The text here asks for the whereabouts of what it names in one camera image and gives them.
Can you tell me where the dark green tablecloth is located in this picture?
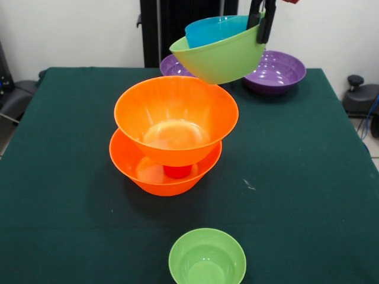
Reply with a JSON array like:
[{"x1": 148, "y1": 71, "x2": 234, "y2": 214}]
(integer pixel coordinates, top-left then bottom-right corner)
[{"x1": 0, "y1": 66, "x2": 379, "y2": 284}]

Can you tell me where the blue cable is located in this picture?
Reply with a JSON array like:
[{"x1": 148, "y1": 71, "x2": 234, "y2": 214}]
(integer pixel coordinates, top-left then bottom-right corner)
[{"x1": 357, "y1": 93, "x2": 379, "y2": 140}]

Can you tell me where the medium green plastic bowl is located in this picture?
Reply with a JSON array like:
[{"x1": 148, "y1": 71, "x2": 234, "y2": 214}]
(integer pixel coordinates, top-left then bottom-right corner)
[{"x1": 169, "y1": 11, "x2": 266, "y2": 86}]

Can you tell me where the red plastic cup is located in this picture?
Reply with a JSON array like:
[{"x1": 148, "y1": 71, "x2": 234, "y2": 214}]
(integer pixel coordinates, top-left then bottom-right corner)
[{"x1": 163, "y1": 164, "x2": 192, "y2": 179}]

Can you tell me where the large orange plastic bowl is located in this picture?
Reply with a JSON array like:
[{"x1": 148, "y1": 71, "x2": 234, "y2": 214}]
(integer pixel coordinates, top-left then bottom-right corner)
[
  {"x1": 114, "y1": 75, "x2": 240, "y2": 167},
  {"x1": 108, "y1": 127, "x2": 223, "y2": 197}
]

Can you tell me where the black device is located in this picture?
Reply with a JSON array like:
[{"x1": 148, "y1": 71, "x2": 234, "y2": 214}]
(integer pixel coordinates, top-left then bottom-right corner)
[{"x1": 0, "y1": 40, "x2": 15, "y2": 95}]

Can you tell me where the small green plastic bowl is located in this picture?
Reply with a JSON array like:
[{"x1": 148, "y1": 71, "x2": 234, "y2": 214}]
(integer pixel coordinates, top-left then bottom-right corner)
[{"x1": 168, "y1": 227, "x2": 248, "y2": 284}]

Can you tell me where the dark brown rounded base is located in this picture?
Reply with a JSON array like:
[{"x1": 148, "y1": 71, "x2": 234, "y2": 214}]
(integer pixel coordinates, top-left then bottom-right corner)
[{"x1": 342, "y1": 84, "x2": 379, "y2": 117}]

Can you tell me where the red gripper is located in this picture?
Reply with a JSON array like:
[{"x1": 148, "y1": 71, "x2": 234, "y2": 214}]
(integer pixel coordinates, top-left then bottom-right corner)
[{"x1": 247, "y1": 0, "x2": 300, "y2": 44}]

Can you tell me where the purple plastic bowl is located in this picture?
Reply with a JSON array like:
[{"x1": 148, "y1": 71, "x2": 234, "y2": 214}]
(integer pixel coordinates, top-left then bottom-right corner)
[
  {"x1": 242, "y1": 50, "x2": 307, "y2": 95},
  {"x1": 159, "y1": 54, "x2": 198, "y2": 79}
]

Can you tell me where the black round knob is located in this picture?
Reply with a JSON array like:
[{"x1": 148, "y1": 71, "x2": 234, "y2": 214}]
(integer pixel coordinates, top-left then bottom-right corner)
[{"x1": 347, "y1": 75, "x2": 365, "y2": 92}]

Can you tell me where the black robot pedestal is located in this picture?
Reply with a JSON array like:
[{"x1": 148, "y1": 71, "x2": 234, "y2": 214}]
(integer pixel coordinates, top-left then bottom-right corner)
[{"x1": 136, "y1": 0, "x2": 252, "y2": 69}]

